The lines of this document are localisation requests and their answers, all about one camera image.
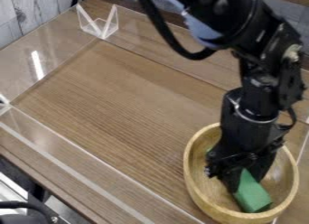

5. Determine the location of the wooden bowl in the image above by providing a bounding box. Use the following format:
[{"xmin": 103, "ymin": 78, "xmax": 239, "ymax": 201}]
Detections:
[{"xmin": 183, "ymin": 123, "xmax": 300, "ymax": 224}]

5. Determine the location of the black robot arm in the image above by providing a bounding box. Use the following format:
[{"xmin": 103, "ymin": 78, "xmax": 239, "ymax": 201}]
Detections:
[{"xmin": 170, "ymin": 0, "xmax": 305, "ymax": 192}]

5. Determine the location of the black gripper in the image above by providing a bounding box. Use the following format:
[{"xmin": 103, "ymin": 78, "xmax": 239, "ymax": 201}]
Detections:
[{"xmin": 213, "ymin": 89, "xmax": 295, "ymax": 193}]

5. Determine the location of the clear acrylic corner bracket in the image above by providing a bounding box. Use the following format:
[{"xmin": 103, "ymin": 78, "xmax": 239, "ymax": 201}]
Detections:
[{"xmin": 76, "ymin": 4, "xmax": 118, "ymax": 40}]

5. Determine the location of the black metal stand bracket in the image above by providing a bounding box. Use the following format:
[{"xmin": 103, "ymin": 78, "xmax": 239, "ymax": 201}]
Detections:
[{"xmin": 27, "ymin": 191, "xmax": 71, "ymax": 224}]

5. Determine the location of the black cable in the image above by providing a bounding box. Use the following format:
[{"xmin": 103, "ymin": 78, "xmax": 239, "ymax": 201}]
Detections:
[{"xmin": 132, "ymin": 0, "xmax": 218, "ymax": 61}]

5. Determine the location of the green rectangular block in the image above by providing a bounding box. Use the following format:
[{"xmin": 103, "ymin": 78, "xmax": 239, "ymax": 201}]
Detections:
[{"xmin": 203, "ymin": 148, "xmax": 273, "ymax": 213}]

